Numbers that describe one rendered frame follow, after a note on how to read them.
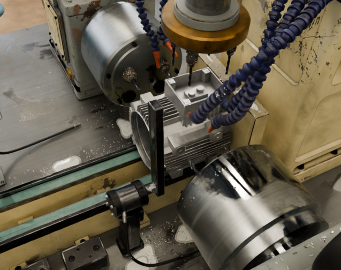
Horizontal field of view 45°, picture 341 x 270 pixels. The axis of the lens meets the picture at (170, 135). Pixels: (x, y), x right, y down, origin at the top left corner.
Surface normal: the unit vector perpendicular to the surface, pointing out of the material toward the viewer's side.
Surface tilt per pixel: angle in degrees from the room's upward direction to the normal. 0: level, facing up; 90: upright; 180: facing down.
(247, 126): 90
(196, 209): 66
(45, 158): 0
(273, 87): 90
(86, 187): 90
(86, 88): 90
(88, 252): 0
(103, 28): 36
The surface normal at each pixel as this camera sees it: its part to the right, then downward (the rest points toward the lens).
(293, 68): -0.88, 0.32
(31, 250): 0.46, 0.67
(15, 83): 0.04, -0.67
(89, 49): -0.81, 0.06
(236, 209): -0.44, -0.40
